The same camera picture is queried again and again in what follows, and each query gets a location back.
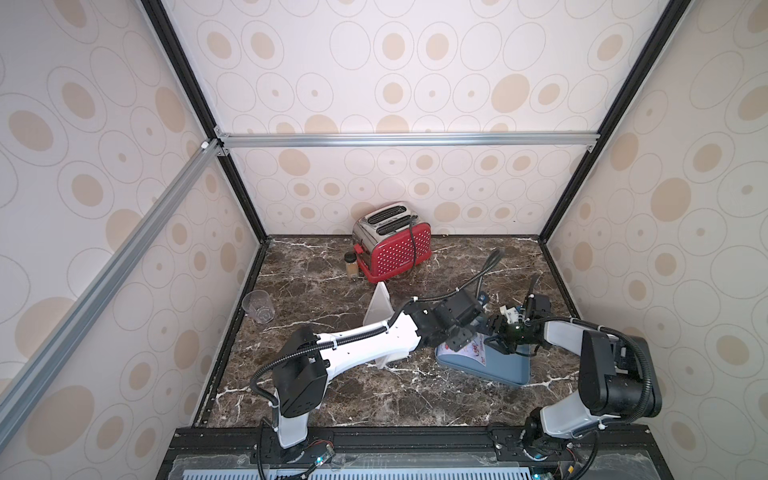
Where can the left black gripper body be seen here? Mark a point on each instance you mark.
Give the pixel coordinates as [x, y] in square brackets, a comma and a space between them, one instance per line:
[453, 324]

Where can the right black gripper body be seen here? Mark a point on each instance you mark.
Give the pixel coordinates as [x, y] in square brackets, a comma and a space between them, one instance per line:
[504, 330]

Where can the new printed menu sheet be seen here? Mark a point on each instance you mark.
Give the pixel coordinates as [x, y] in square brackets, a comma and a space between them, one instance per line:
[474, 350]

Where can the clear acrylic menu holder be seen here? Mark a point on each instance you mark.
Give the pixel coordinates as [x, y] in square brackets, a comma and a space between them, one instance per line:
[379, 309]

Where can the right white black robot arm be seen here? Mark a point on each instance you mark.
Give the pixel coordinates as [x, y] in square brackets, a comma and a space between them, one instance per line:
[616, 385]

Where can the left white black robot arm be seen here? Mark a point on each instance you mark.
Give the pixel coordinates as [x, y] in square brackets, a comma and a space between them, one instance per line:
[295, 383]

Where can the blue-grey plastic tray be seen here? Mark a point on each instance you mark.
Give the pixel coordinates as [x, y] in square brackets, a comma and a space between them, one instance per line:
[513, 370]

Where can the red and chrome toaster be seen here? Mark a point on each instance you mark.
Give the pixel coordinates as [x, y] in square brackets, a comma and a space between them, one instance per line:
[390, 241]

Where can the small brown spice jar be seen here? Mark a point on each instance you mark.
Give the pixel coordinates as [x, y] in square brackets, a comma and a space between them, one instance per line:
[351, 265]

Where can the clear drinking glass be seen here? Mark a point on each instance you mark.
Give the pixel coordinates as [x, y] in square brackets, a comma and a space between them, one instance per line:
[258, 306]

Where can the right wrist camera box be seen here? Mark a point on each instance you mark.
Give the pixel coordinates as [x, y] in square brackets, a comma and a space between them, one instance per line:
[510, 314]

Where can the horizontal aluminium frame bar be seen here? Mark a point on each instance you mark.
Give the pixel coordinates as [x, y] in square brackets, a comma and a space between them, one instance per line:
[228, 141]

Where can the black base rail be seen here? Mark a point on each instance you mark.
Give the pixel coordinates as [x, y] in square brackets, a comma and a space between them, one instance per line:
[496, 451]

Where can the slanted aluminium frame bar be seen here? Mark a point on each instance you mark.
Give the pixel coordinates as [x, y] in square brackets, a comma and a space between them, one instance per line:
[45, 365]

